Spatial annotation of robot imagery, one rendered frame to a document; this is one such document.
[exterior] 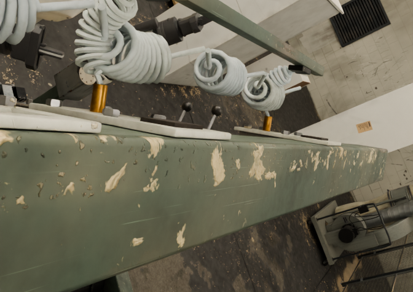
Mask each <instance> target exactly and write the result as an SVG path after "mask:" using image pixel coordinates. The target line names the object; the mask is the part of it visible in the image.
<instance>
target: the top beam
mask: <svg viewBox="0 0 413 292"><path fill-rule="evenodd" d="M387 153H388V150H387V149H383V148H375V147H371V146H363V145H359V144H346V143H341V146H327V145H322V144H315V143H308V142H304V141H297V140H290V139H284V138H268V137H260V136H245V135H231V138H230V140H209V139H196V138H174V137H170V136H165V135H158V134H154V133H148V132H142V131H138V130H132V129H129V128H122V127H116V126H113V125H105V124H102V125H101V132H100V133H80V132H57V131H45V130H22V129H9V128H0V292H71V291H74V290H77V289H79V288H82V287H85V286H88V285H91V284H93V283H96V282H99V281H102V280H105V279H107V278H110V277H113V276H115V275H119V274H121V273H124V272H127V271H130V270H132V269H136V268H137V267H141V266H144V265H146V264H149V263H152V262H154V261H158V260H160V259H163V258H166V257H169V256H171V255H175V254H177V253H180V252H182V251H186V250H188V249H191V248H193V247H197V246H199V245H202V244H204V243H208V242H210V241H213V240H216V239H219V238H221V237H225V236H227V235H230V234H233V233H235V232H238V231H242V230H244V229H247V228H249V227H252V226H255V225H258V224H261V223H264V222H266V221H269V220H271V219H274V218H277V217H280V216H283V215H286V214H288V213H291V212H294V211H297V210H300V209H302V208H305V207H308V206H311V205H314V204H316V203H319V202H322V201H324V200H328V199H330V198H333V197H336V196H338V195H341V194H345V193H347V192H350V191H353V190H355V189H358V188H361V187H363V186H367V185H369V184H372V183H375V182H378V181H380V180H383V178H384V171H385V164H386V160H387Z"/></svg>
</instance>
